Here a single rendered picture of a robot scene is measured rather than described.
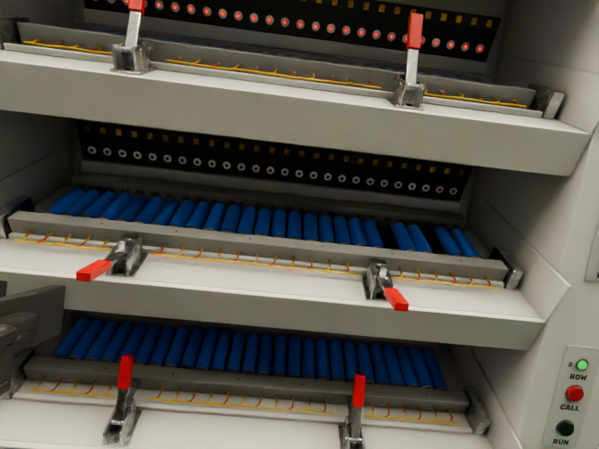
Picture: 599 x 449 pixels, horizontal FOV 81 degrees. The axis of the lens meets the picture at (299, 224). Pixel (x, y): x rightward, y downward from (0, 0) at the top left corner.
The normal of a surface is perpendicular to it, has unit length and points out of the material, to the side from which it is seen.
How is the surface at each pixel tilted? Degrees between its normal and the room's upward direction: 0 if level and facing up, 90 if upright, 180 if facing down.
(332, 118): 111
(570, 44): 90
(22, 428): 21
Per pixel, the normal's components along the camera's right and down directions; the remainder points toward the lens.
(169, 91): -0.01, 0.51
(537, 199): -0.99, -0.11
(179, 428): 0.11, -0.85
